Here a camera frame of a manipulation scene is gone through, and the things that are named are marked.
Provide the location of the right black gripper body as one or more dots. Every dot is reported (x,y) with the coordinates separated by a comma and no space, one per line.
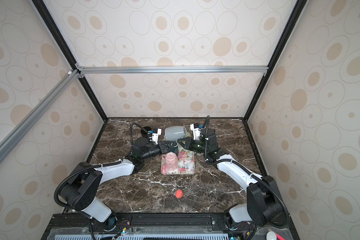
(198,147)

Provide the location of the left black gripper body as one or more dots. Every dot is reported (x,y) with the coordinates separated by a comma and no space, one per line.
(152,151)

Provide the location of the grey ceramic mug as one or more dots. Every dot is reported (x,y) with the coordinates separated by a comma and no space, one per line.
(174,133)

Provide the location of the black ceramic mug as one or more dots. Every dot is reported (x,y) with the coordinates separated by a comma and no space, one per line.
(146,130)

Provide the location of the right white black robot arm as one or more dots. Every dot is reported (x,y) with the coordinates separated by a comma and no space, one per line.
(264,203)

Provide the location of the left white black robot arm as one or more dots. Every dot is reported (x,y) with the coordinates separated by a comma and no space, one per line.
(78,190)

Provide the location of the dark green ceramic mug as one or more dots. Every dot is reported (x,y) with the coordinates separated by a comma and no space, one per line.
(174,147)

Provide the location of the pink ceramic mug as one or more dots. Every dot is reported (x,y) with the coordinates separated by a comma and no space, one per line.
(171,161)

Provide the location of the floral rectangular tray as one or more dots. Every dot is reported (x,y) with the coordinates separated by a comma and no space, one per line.
(186,163)

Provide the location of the small red toy fruit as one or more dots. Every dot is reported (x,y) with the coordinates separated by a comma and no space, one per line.
(179,194)

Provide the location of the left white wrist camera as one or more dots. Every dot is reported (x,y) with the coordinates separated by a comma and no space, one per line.
(154,135)

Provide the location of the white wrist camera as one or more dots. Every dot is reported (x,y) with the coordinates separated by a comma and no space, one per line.
(196,130)
(154,135)

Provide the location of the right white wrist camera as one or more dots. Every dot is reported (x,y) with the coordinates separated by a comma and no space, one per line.
(196,130)

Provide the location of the horizontal aluminium frame bar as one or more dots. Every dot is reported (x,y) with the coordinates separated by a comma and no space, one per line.
(173,70)

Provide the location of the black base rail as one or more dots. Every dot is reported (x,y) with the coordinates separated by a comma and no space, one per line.
(161,226)

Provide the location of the diagonal aluminium frame bar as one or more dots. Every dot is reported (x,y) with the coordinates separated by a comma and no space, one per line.
(14,137)

